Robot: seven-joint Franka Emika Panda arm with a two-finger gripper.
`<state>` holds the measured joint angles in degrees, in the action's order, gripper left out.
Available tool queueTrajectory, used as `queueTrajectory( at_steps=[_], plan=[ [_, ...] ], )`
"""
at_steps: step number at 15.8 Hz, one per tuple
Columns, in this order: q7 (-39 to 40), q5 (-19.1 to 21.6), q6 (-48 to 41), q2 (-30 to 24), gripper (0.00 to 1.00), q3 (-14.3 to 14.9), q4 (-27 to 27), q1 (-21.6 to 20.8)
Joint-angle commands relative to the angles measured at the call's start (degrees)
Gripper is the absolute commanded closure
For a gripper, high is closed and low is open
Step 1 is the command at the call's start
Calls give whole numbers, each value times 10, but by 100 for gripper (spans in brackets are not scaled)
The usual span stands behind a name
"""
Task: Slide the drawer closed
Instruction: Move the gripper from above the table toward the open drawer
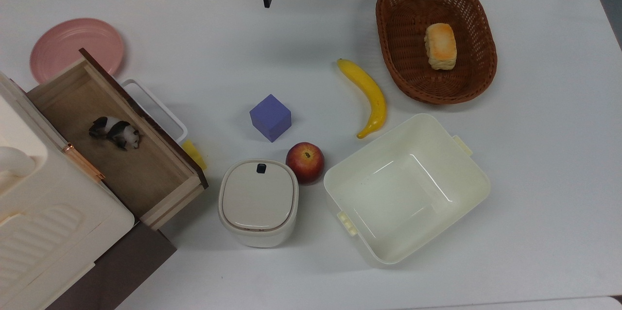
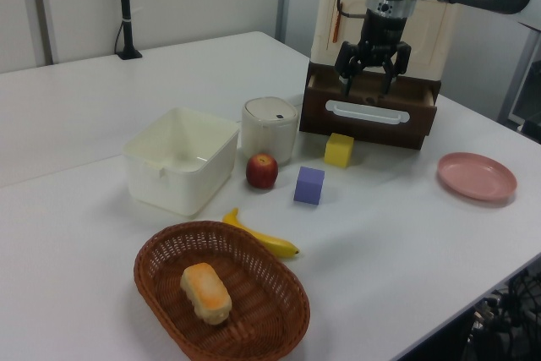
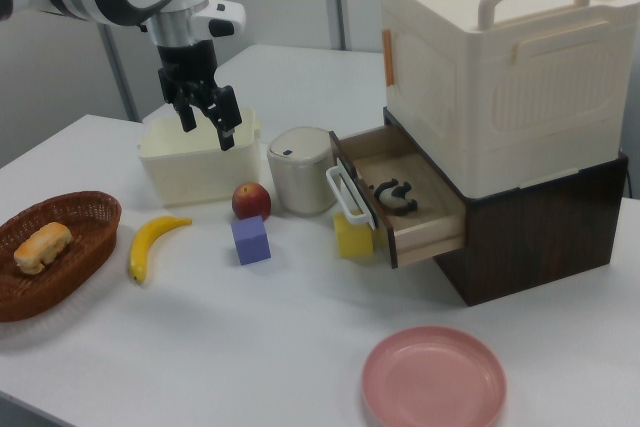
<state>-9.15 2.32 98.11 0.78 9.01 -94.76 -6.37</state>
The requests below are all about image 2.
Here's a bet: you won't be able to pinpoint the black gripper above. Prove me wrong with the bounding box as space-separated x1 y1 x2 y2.
335 9 413 96

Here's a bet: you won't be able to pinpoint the dark brown wooden drawer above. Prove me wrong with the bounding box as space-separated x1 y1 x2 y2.
298 71 441 151

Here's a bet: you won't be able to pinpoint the cream cabinet with brown base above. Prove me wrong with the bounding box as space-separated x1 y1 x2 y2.
307 0 460 83

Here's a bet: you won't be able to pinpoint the white tray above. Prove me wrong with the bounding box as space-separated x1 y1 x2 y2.
324 99 410 126

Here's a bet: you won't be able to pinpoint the yellow cube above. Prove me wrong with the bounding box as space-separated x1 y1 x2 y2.
324 132 355 168

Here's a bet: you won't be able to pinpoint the small white lidded bin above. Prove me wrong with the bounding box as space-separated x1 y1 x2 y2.
240 96 299 167

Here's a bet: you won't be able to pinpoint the purple cube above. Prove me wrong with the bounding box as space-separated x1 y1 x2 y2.
293 166 326 205

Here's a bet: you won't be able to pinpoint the pink plate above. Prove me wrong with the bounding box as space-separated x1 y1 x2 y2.
436 151 518 203

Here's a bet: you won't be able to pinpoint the red apple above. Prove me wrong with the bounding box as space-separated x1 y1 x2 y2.
245 152 280 189

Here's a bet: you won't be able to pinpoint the yellow banana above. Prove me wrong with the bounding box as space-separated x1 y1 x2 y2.
221 207 301 260

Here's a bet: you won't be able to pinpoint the cream square plastic container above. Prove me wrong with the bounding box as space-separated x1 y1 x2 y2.
121 106 241 217

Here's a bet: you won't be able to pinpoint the toasted bread loaf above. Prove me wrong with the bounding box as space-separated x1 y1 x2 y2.
179 262 233 326

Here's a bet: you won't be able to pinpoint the brown wicker basket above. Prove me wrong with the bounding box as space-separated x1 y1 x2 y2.
133 220 312 361

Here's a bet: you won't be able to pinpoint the copper cabinet door handle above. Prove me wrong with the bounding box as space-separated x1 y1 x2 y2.
331 0 344 45

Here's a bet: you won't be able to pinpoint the black tangled cables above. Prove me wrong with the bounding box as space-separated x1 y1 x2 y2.
462 267 541 361

